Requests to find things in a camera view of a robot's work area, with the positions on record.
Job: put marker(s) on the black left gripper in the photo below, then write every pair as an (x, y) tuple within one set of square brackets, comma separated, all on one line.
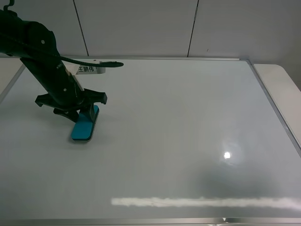
[(65, 94)]

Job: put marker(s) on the teal whiteboard eraser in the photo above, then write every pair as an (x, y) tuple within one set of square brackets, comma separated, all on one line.
[(84, 128)]

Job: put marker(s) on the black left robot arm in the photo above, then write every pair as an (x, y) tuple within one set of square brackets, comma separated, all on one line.
[(35, 45)]

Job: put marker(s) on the white camera with name label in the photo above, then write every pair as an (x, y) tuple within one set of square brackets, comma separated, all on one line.
[(76, 70)]

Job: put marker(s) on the white board with aluminium frame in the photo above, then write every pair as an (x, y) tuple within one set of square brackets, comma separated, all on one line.
[(179, 142)]

